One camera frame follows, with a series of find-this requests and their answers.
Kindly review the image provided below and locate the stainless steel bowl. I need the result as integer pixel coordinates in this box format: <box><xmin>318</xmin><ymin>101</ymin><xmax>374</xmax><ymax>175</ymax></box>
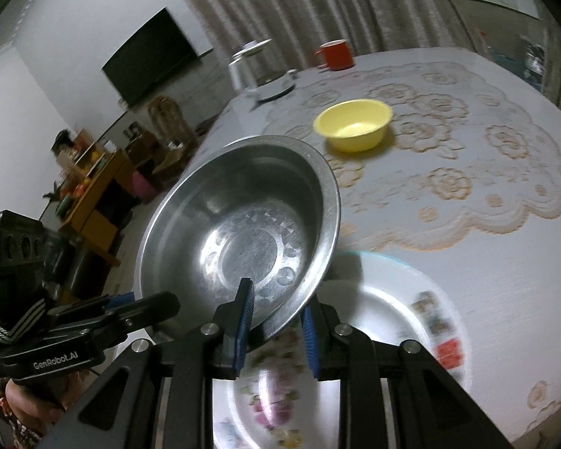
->
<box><xmin>134</xmin><ymin>136</ymin><xmax>341</xmax><ymax>350</ymax></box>

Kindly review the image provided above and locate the large white patterned plate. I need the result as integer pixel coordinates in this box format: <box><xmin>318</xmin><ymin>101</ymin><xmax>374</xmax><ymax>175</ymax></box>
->
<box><xmin>318</xmin><ymin>251</ymin><xmax>472</xmax><ymax>390</ymax></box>

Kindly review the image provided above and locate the person left hand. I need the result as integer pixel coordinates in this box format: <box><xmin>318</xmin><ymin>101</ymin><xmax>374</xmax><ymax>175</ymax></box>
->
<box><xmin>0</xmin><ymin>370</ymin><xmax>89</xmax><ymax>448</ymax></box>

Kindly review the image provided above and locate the beige curtain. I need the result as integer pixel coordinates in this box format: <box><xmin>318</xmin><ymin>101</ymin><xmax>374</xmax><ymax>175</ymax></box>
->
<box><xmin>187</xmin><ymin>0</ymin><xmax>488</xmax><ymax>70</ymax></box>

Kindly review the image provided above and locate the wooden shelf cabinet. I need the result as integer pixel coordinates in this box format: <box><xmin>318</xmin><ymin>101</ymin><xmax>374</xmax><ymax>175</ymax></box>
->
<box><xmin>40</xmin><ymin>131</ymin><xmax>152</xmax><ymax>266</ymax></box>

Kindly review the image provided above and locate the wooden chair left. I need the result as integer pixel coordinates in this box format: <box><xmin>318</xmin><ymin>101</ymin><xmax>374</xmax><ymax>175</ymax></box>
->
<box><xmin>148</xmin><ymin>96</ymin><xmax>198</xmax><ymax>155</ymax></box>

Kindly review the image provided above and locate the yellow bowl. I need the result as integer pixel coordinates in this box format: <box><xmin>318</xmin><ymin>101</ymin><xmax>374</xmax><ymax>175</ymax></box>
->
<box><xmin>313</xmin><ymin>100</ymin><xmax>393</xmax><ymax>153</ymax></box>

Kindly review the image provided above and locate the black wall television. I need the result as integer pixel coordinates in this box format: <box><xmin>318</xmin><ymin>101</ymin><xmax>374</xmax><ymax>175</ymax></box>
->
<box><xmin>101</xmin><ymin>7</ymin><xmax>212</xmax><ymax>107</ymax></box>

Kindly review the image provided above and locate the white oval rose dish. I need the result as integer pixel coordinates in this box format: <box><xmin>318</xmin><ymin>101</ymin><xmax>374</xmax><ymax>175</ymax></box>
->
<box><xmin>212</xmin><ymin>323</ymin><xmax>340</xmax><ymax>448</ymax></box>

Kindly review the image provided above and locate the red mug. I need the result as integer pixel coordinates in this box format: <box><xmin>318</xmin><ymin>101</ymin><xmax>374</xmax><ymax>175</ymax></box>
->
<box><xmin>315</xmin><ymin>40</ymin><xmax>356</xmax><ymax>71</ymax></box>

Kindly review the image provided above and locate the white electric kettle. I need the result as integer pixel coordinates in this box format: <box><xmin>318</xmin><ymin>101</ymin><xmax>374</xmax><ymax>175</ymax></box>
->
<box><xmin>228</xmin><ymin>39</ymin><xmax>297</xmax><ymax>104</ymax></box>

